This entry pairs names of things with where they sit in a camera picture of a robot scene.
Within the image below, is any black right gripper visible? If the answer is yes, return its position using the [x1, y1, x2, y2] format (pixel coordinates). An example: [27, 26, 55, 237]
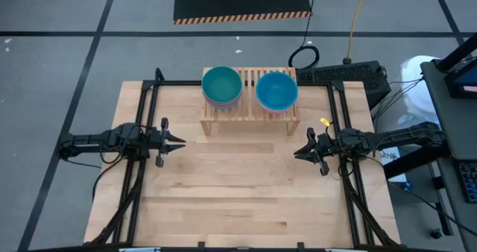
[293, 127, 361, 177]

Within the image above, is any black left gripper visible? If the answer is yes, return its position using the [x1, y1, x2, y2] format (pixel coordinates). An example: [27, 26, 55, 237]
[139, 117, 187, 168]

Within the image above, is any pink bowl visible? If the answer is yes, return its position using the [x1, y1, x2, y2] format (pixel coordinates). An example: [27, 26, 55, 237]
[257, 98, 297, 116]

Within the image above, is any slate blue bowl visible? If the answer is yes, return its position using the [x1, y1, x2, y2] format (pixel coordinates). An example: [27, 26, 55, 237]
[204, 98, 241, 111]

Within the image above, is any red bowl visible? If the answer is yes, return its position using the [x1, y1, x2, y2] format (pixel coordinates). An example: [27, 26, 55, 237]
[203, 95, 241, 108]

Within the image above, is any light blue bowl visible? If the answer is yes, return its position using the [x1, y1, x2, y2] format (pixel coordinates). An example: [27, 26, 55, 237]
[255, 71, 299, 111]

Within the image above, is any teal bowl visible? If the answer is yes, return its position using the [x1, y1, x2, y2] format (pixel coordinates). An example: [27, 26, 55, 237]
[201, 66, 243, 104]

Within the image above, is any wooden slatted shelf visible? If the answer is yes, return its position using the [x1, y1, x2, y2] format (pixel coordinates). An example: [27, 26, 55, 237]
[200, 66, 301, 136]

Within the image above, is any white paper sheet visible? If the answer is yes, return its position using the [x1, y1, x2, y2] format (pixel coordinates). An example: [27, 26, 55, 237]
[379, 147, 408, 183]

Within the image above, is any white bag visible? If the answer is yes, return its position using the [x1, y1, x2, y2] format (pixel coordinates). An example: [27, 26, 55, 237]
[400, 55, 443, 116]

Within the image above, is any grey desk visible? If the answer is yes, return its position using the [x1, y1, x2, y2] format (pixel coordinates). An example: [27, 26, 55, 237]
[420, 34, 477, 252]

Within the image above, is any black hazard striped mat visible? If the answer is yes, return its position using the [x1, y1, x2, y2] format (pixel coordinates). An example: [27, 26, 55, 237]
[173, 0, 312, 25]

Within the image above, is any black keyboard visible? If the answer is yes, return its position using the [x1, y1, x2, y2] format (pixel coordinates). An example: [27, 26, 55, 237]
[457, 160, 477, 204]

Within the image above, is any black desk monitor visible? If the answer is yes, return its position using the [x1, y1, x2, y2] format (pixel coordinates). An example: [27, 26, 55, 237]
[445, 57, 477, 99]

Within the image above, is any black aluminium table frame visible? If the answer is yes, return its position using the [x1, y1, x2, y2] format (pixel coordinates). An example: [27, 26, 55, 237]
[83, 67, 402, 252]

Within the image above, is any black hanging cable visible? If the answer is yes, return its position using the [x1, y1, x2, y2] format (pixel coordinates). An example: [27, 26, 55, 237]
[288, 0, 320, 70]

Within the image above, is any yellow hanging cable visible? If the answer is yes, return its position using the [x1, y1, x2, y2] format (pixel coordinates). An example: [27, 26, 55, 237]
[345, 0, 370, 65]

